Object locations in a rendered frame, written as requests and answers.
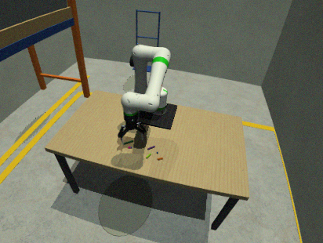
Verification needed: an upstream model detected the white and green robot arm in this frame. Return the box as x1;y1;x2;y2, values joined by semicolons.
121;45;171;122

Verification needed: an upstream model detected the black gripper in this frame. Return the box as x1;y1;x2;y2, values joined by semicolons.
118;121;146;144

